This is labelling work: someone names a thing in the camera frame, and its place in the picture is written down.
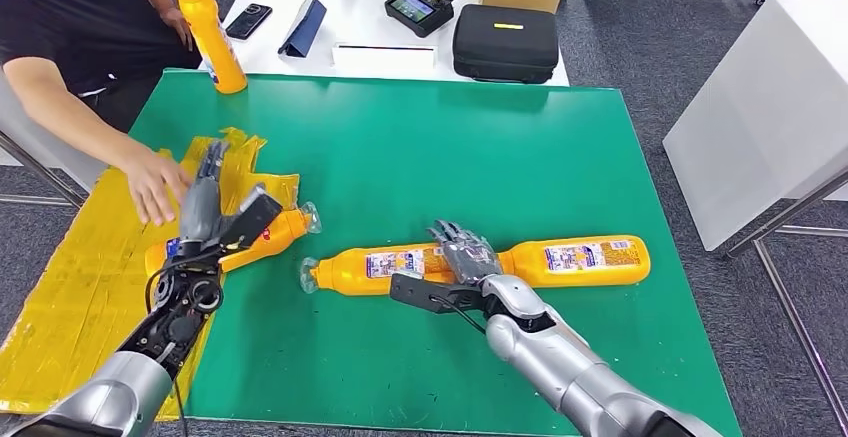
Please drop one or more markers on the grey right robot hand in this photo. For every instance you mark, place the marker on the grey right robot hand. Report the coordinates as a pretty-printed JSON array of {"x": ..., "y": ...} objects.
[{"x": 470, "y": 258}]

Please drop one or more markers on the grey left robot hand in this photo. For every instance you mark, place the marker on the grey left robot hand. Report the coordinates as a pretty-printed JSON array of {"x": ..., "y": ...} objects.
[{"x": 199, "y": 215}]

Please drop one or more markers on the orange detergent bottle clear cap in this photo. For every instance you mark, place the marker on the orange detergent bottle clear cap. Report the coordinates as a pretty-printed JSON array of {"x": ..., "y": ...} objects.
[
  {"x": 212, "y": 36},
  {"x": 530, "y": 272},
  {"x": 344, "y": 275},
  {"x": 285, "y": 232}
]

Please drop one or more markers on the green table mat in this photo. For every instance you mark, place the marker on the green table mat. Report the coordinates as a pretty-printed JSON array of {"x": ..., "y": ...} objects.
[{"x": 430, "y": 156}]

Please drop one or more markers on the yellow taped plastic sheet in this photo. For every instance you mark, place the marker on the yellow taped plastic sheet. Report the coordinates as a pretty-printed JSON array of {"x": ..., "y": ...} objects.
[{"x": 66, "y": 301}]

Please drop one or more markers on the white bench metal legs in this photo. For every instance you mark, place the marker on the white bench metal legs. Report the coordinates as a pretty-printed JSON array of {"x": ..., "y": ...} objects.
[{"x": 26, "y": 149}]

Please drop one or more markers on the black smartphone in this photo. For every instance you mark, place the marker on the black smartphone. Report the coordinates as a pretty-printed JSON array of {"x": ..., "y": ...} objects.
[{"x": 248, "y": 21}]

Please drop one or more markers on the flat white box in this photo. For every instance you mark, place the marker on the flat white box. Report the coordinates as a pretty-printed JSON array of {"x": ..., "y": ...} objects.
[{"x": 383, "y": 63}]

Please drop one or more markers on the tablet with blue cover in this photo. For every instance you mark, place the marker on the tablet with blue cover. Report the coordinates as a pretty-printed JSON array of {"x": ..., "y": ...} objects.
[{"x": 305, "y": 27}]

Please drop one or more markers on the black carrying case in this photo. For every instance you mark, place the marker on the black carrying case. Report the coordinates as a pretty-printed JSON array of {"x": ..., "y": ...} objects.
[{"x": 505, "y": 45}]

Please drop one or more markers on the person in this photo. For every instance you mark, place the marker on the person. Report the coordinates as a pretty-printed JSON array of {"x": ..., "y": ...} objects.
[{"x": 53, "y": 23}]

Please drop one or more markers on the black remote controller with antennas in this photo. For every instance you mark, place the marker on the black remote controller with antennas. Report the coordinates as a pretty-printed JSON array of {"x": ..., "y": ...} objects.
[{"x": 418, "y": 10}]

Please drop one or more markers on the white table metal legs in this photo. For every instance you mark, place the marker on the white table metal legs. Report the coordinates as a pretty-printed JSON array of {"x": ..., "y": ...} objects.
[{"x": 762, "y": 122}]

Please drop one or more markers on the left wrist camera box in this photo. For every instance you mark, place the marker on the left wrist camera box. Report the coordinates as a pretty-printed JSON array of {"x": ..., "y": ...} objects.
[{"x": 255, "y": 218}]

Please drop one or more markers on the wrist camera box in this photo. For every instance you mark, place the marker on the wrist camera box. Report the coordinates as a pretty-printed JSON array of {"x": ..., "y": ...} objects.
[
  {"x": 424, "y": 291},
  {"x": 255, "y": 218}
]

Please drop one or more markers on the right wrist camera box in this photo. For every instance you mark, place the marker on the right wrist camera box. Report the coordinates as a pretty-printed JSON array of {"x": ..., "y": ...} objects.
[{"x": 424, "y": 291}]

